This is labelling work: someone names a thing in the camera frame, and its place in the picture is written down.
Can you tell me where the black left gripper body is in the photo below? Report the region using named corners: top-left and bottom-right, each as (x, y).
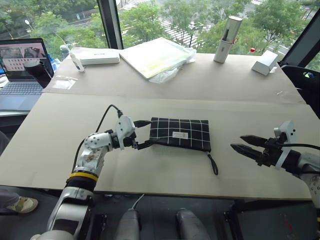
top-left (122, 131), bottom-right (140, 151)

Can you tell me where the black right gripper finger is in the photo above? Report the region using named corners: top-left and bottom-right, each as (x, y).
top-left (229, 143), bottom-right (264, 160)
top-left (239, 134), bottom-right (268, 148)

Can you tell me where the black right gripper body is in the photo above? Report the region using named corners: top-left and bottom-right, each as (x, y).
top-left (256, 136), bottom-right (286, 168)

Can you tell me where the black checked zipper pouch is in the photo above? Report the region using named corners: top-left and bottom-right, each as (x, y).
top-left (148, 116), bottom-right (219, 176)

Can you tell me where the open laptop computer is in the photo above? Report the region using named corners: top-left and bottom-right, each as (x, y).
top-left (0, 37), bottom-right (55, 112)

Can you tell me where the clear plastic bag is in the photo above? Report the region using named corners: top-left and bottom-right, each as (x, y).
top-left (148, 47), bottom-right (198, 85)

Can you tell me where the plastic-wrapped white package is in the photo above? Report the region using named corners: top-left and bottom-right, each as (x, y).
top-left (118, 37), bottom-right (195, 81)

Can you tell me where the flat white box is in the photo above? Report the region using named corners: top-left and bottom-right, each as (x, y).
top-left (70, 47), bottom-right (121, 66)

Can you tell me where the small white carton box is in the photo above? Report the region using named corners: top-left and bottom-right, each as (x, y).
top-left (250, 49), bottom-right (280, 76)

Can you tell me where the small white tube bottle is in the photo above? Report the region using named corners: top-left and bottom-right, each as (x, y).
top-left (69, 51), bottom-right (86, 73)

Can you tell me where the small clear zip bag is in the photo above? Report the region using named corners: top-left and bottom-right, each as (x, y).
top-left (51, 75), bottom-right (79, 90)

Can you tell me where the silver cylindrical device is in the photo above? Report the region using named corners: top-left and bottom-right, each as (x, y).
top-left (212, 15), bottom-right (244, 64)

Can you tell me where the black window pillar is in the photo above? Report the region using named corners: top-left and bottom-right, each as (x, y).
top-left (95, 0), bottom-right (125, 50)

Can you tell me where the blue plastic bag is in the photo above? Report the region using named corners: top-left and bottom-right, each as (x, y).
top-left (48, 55), bottom-right (62, 72)

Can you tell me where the black cylindrical device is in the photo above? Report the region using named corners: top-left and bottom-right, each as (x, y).
top-left (23, 59), bottom-right (53, 89)

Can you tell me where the grey trouser leg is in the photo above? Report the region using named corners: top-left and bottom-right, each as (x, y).
top-left (0, 187), bottom-right (21, 216)

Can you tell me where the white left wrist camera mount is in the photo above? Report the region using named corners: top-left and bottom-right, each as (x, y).
top-left (115, 115), bottom-right (137, 151)

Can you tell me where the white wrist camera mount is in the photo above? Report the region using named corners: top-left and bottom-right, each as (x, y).
top-left (273, 120), bottom-right (298, 171)
top-left (115, 115), bottom-right (137, 151)

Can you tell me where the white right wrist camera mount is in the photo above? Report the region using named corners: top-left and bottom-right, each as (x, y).
top-left (273, 120), bottom-right (298, 171)

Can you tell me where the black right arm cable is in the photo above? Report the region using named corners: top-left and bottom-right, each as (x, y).
top-left (276, 141), bottom-right (320, 151)

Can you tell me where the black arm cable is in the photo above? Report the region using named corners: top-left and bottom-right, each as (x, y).
top-left (72, 104), bottom-right (124, 173)
top-left (276, 141), bottom-right (320, 151)

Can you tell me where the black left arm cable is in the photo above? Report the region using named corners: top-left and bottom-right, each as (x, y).
top-left (72, 104), bottom-right (124, 173)

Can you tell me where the white cable under table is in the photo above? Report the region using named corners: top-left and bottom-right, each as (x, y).
top-left (130, 193), bottom-right (146, 211)

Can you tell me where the dark rounded shape with cable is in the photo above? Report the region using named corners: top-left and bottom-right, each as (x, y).
top-left (113, 209), bottom-right (141, 240)

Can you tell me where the black slanted window frame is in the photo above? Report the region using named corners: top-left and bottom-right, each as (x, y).
top-left (280, 14), bottom-right (320, 69)

